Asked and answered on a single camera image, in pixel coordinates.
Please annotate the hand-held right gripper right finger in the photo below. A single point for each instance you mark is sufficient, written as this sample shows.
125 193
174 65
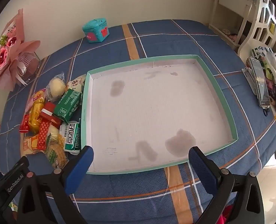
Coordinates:
203 171

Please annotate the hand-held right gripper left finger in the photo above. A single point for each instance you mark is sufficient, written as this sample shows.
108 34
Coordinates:
82 164

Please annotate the yellow green cracker packet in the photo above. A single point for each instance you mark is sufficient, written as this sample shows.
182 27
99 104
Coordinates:
56 155

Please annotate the green and white packet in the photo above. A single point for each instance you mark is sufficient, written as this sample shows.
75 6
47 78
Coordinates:
71 136

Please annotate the pale yellow clear packet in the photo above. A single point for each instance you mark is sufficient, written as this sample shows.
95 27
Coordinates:
54 133

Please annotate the cream and orange packet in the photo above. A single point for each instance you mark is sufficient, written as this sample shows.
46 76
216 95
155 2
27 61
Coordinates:
30 145

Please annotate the red packet with white stripe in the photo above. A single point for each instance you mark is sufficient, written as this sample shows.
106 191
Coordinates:
49 112

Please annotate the red packet with flower print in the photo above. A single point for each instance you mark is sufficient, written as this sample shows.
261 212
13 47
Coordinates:
25 124

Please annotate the green snack packet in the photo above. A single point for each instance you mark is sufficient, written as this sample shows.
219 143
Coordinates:
68 103

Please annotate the yellow cake packet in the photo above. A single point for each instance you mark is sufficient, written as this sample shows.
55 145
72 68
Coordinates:
36 112

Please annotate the green edged white cardboard box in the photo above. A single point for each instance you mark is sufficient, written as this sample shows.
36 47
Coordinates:
152 112

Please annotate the round bun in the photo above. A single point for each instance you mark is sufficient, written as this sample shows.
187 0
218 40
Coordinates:
56 89

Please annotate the white snack packet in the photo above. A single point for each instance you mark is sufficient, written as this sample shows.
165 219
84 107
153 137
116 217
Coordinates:
76 84

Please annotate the pink swiss roll packet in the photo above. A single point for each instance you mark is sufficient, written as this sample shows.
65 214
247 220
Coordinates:
33 96

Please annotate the red cloth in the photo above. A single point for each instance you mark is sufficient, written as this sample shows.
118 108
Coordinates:
226 213

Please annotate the grey phone stand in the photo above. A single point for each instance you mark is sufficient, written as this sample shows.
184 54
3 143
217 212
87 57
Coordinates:
247 75

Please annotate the black smartphone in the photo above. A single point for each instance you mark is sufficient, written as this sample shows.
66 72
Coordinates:
259 81

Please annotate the clear glass vase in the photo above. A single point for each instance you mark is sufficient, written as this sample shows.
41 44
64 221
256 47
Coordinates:
32 67

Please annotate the pink flower bouquet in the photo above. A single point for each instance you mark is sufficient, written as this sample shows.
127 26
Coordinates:
9 51

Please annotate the teal toy box pink hearts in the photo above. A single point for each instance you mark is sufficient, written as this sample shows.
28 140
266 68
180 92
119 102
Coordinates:
96 30

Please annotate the blue plaid tablecloth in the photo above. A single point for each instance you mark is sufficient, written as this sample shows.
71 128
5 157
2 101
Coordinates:
152 42

